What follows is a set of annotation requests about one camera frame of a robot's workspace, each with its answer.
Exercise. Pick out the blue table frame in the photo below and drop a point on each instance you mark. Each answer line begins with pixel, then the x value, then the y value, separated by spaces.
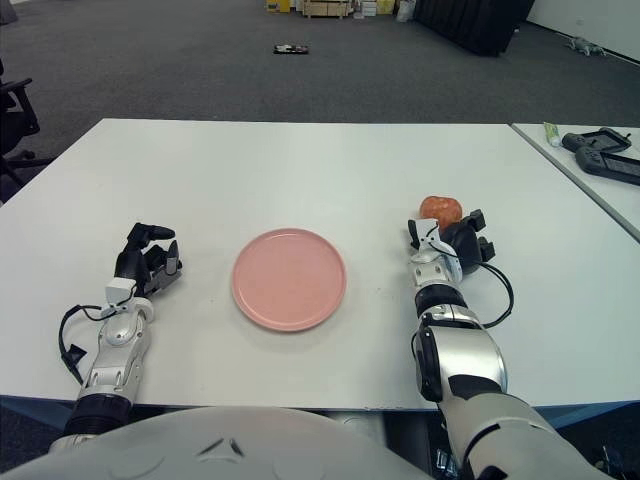
pixel 35 407

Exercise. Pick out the black handheld controller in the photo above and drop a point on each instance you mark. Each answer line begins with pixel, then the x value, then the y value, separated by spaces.
pixel 595 141
pixel 607 167

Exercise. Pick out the green white tube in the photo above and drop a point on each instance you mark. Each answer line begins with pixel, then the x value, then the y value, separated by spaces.
pixel 552 133

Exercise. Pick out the white plastic bag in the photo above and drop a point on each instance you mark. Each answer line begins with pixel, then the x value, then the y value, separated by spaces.
pixel 405 12

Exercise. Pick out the grey robot dog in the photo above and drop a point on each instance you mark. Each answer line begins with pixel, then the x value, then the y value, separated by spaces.
pixel 585 46

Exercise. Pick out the wooden pallet crate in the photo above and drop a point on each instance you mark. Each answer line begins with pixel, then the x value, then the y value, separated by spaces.
pixel 325 9

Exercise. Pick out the pink round plate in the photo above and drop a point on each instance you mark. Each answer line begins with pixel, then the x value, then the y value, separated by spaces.
pixel 289 280

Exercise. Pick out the grey robot torso shell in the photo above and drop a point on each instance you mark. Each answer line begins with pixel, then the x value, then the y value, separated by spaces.
pixel 225 450

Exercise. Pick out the black office chair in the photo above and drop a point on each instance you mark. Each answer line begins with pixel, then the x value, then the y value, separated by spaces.
pixel 15 130

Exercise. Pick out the shiny metal bracket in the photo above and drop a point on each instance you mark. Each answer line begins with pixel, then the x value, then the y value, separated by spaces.
pixel 444 460

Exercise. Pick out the red yellow apple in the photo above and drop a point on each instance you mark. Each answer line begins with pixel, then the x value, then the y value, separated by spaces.
pixel 441 209

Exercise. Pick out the black flat tray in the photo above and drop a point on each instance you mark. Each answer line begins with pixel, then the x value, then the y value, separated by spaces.
pixel 291 49

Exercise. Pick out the yellow cardboard box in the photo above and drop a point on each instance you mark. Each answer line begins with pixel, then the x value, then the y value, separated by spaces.
pixel 277 6

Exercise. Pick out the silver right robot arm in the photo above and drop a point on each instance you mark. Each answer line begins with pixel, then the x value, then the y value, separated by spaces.
pixel 460 350

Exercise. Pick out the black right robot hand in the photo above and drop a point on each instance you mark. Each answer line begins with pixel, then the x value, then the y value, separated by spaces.
pixel 467 247

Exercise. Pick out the black draped curtain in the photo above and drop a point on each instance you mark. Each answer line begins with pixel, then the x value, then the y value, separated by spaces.
pixel 475 25

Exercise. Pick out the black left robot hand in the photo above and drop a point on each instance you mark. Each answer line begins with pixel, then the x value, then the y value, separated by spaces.
pixel 129 260

